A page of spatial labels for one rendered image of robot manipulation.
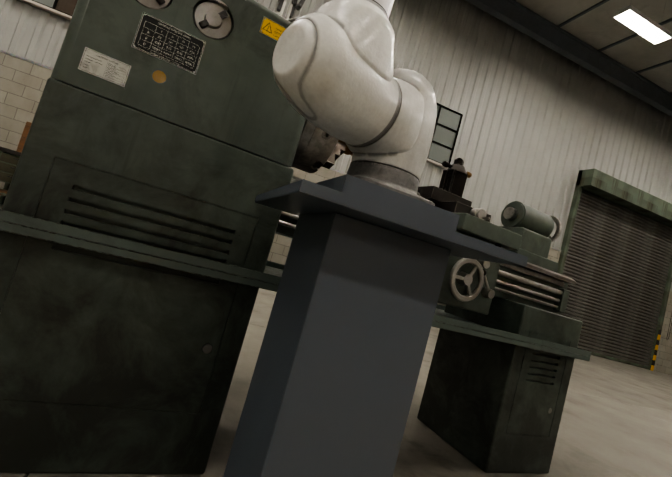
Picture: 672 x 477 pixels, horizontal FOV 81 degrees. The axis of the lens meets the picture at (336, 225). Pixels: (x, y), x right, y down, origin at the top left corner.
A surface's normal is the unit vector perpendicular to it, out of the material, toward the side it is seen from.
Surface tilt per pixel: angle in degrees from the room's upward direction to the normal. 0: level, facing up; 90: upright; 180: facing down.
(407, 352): 90
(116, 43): 90
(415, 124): 91
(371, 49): 89
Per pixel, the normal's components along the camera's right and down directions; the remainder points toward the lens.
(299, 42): -0.73, -0.14
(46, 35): 0.31, 0.01
